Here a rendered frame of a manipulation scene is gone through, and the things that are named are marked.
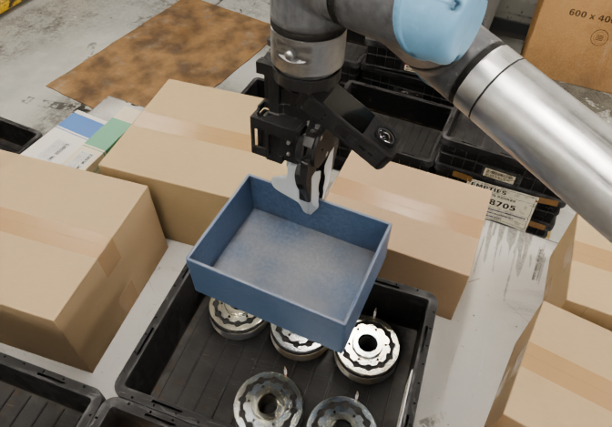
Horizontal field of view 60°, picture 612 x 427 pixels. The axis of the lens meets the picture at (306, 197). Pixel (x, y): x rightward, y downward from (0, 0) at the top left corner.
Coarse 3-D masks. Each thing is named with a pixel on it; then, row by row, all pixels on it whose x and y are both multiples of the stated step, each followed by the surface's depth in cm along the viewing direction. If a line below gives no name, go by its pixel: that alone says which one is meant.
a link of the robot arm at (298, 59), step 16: (272, 32) 50; (272, 48) 51; (288, 48) 50; (304, 48) 49; (320, 48) 49; (336, 48) 50; (288, 64) 51; (304, 64) 50; (320, 64) 50; (336, 64) 51
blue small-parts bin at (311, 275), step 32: (256, 192) 71; (224, 224) 67; (256, 224) 72; (288, 224) 72; (320, 224) 70; (352, 224) 67; (384, 224) 64; (192, 256) 61; (224, 256) 69; (256, 256) 68; (288, 256) 68; (320, 256) 68; (352, 256) 68; (384, 256) 67; (224, 288) 61; (256, 288) 58; (288, 288) 65; (320, 288) 65; (352, 288) 65; (288, 320) 60; (320, 320) 57; (352, 320) 59
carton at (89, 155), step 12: (132, 108) 128; (120, 120) 126; (132, 120) 126; (96, 132) 123; (108, 132) 123; (120, 132) 123; (84, 144) 120; (96, 144) 120; (108, 144) 120; (72, 156) 117; (84, 156) 117; (96, 156) 117; (84, 168) 115; (96, 168) 118
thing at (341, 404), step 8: (328, 400) 77; (336, 400) 77; (344, 400) 77; (352, 400) 77; (320, 408) 77; (328, 408) 77; (336, 408) 77; (344, 408) 77; (352, 408) 77; (360, 408) 77; (312, 416) 76; (320, 416) 76; (328, 416) 76; (352, 416) 76; (360, 416) 76; (368, 416) 76; (312, 424) 75; (320, 424) 75; (360, 424) 75; (368, 424) 75
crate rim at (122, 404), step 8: (112, 400) 71; (120, 400) 71; (104, 408) 70; (112, 408) 70; (120, 408) 70; (128, 408) 70; (136, 408) 70; (144, 408) 70; (96, 416) 69; (104, 416) 69; (136, 416) 69; (144, 416) 69; (152, 416) 70; (160, 416) 69; (168, 416) 69; (96, 424) 68; (160, 424) 68; (168, 424) 70; (176, 424) 68; (184, 424) 68; (192, 424) 69
